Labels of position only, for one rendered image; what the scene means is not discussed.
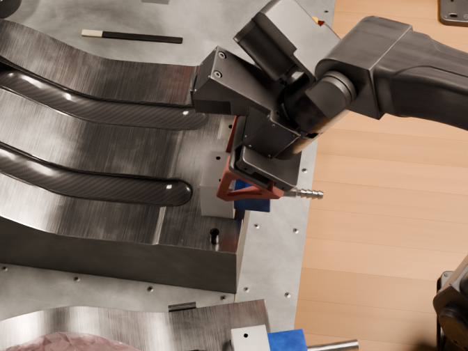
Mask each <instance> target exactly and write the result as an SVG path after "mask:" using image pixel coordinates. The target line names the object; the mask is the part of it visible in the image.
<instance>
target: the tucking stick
mask: <svg viewBox="0 0 468 351"><path fill-rule="evenodd" d="M81 35H82V36H89V37H99V38H117V39H126V40H142V41H152V42H169V43H178V44H182V41H183V38H181V37H172V36H154V35H146V34H136V33H119V32H110V31H94V30H82V33H81Z"/></svg>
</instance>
